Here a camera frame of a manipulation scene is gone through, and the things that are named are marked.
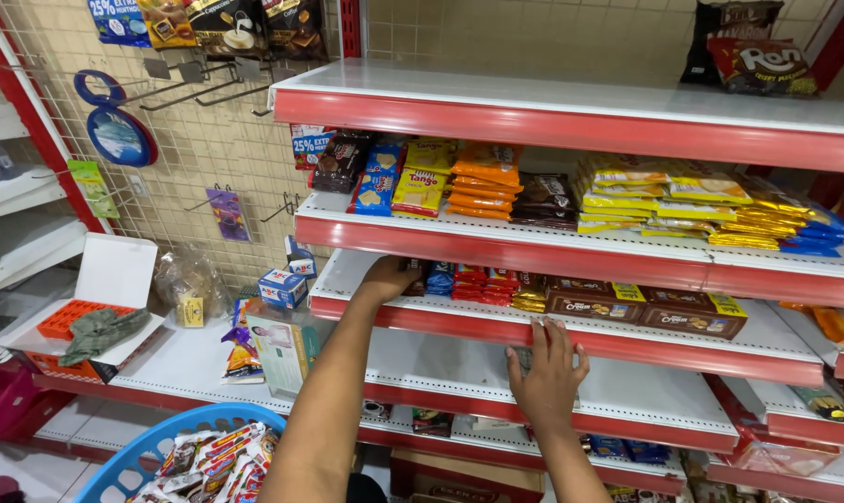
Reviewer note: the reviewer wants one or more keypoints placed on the person's left hand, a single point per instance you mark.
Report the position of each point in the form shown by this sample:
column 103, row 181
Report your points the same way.
column 383, row 279

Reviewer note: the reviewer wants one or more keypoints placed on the person's right hand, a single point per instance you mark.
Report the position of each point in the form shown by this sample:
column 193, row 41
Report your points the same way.
column 547, row 384

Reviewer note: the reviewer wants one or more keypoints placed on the person's left fingers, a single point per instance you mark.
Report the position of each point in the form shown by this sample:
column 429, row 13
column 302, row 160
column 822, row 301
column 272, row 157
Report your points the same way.
column 409, row 262

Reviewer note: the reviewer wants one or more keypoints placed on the dark brown snack packet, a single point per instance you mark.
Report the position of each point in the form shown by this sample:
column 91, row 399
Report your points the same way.
column 416, row 285

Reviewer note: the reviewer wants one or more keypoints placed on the grey packet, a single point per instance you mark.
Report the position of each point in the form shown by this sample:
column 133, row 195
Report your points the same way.
column 521, row 355

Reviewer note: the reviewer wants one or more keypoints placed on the blue snack packets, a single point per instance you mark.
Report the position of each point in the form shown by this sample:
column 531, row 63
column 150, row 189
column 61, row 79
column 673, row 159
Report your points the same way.
column 440, row 278

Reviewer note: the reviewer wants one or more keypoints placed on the yellow wafer packet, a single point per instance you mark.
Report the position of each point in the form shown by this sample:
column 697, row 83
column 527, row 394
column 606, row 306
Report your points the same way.
column 420, row 192
column 430, row 155

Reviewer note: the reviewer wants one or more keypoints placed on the blue wafer packet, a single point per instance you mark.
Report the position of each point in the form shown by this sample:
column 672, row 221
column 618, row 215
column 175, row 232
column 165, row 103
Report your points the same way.
column 373, row 195
column 383, row 159

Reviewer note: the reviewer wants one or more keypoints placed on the stack of red packets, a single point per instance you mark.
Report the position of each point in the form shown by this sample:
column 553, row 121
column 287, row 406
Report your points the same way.
column 484, row 285

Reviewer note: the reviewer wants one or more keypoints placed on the blue white battery box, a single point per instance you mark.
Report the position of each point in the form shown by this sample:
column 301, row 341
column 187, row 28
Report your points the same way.
column 300, row 260
column 282, row 288

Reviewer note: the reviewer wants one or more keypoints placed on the stack of orange packets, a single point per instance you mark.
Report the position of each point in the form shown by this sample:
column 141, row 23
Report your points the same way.
column 486, row 181

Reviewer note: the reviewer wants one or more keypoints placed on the dark brown chocolate packet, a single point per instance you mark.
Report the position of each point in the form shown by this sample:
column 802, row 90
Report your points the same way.
column 339, row 164

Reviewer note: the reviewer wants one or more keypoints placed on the red edged white shelf board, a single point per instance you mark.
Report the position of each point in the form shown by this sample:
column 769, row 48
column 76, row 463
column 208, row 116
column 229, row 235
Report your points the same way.
column 673, row 346
column 533, row 241
column 638, row 398
column 457, row 447
column 184, row 367
column 568, row 112

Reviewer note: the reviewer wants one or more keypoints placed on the gold snack packets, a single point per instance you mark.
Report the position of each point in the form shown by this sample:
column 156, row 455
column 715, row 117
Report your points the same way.
column 531, row 293

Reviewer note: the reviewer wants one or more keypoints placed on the stack of brown packets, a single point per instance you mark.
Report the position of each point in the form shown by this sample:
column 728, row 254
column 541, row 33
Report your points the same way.
column 544, row 199

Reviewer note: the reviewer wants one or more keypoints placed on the teal white carton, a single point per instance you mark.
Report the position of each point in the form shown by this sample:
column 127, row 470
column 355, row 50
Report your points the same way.
column 285, row 349

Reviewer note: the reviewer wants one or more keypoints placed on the small coffee cup packet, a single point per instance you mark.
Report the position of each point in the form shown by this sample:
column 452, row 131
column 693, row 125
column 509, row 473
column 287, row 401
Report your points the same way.
column 376, row 410

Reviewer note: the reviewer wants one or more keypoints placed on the red white blue packet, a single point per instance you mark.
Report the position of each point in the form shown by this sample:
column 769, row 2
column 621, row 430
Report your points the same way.
column 308, row 145

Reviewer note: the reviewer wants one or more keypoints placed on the dark green snack packet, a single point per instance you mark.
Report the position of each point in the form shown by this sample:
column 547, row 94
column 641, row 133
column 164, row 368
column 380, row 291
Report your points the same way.
column 432, row 423

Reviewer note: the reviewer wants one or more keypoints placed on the purple hanging packet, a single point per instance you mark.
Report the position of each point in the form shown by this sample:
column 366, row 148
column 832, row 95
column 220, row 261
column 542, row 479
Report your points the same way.
column 228, row 215

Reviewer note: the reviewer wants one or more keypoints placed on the brown cream biscuit box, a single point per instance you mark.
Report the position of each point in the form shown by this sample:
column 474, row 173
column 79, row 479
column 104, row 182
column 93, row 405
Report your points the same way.
column 694, row 318
column 593, row 304

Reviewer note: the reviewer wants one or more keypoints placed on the purple orange snack packets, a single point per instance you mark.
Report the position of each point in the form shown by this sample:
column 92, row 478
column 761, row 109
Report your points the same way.
column 240, row 349

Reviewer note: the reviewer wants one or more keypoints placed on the clear plastic bag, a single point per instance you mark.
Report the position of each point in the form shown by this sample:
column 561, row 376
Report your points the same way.
column 188, row 276

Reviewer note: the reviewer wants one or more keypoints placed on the stack of yellow biscuit packets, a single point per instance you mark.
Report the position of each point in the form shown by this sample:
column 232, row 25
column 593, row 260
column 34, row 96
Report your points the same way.
column 645, row 195

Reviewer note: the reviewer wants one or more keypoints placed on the black coffee hanging packet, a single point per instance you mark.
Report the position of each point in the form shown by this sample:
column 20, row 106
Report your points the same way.
column 296, row 28

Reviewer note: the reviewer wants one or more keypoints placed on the row of metal display hooks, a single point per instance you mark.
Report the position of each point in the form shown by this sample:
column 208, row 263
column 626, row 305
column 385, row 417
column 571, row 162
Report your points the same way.
column 205, row 84

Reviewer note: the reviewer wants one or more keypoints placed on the pile of red white packets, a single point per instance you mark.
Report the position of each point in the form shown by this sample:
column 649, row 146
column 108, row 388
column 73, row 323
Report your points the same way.
column 219, row 464

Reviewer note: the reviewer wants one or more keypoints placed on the blue packets with white print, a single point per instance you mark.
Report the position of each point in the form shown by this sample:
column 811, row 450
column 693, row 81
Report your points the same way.
column 628, row 448

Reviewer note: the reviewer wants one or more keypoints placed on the white box with orange tray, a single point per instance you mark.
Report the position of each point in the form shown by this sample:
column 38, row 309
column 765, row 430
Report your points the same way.
column 114, row 272

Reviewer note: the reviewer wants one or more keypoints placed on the black cappuccino hanging packet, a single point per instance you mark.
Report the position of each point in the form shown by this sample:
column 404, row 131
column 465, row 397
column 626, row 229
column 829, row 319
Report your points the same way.
column 227, row 28

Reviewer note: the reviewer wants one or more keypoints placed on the green cloth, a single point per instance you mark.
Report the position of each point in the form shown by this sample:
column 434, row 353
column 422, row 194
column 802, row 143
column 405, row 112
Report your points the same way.
column 104, row 332

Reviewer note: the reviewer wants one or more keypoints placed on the blue round hanging sign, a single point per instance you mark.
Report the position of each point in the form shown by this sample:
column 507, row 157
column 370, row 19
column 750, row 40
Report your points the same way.
column 118, row 133

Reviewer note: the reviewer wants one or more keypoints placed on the blue plastic basket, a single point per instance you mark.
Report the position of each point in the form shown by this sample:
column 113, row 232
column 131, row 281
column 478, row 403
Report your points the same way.
column 142, row 443

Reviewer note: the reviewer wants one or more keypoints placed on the green hanging tag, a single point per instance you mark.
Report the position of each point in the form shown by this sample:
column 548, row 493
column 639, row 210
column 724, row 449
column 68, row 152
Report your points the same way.
column 93, row 187

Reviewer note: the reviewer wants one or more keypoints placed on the orange hanging packet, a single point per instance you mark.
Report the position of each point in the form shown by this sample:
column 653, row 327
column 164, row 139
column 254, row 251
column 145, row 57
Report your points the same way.
column 167, row 22

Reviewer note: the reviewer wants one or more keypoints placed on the stack of gold blue packets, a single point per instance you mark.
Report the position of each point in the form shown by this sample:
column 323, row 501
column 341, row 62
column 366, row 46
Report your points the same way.
column 785, row 223

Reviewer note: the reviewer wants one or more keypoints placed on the blue hanging packet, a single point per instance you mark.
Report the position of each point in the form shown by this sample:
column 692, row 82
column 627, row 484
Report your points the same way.
column 118, row 21

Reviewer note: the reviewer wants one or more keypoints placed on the white side shelf unit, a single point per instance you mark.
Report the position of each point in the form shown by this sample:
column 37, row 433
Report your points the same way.
column 17, row 237

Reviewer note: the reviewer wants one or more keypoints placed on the black snack bag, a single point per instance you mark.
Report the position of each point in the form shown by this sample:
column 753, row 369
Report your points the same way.
column 729, row 21

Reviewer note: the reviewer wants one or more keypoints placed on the red black macaroni bag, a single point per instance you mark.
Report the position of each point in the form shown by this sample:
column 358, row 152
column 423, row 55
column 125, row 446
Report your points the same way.
column 764, row 66

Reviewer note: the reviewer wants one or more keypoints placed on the pink plastic crate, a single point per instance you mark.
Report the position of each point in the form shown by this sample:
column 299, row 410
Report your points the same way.
column 6, row 405

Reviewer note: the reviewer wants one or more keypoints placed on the neighbouring red white shelf unit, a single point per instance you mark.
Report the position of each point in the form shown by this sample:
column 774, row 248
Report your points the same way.
column 813, row 412

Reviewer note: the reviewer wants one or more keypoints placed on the red shelf upright post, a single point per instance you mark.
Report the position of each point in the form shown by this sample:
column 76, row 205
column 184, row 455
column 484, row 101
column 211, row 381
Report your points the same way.
column 350, row 28

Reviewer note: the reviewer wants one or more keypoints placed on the red slanted upright post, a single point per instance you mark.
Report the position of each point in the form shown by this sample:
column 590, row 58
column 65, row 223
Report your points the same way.
column 38, row 119

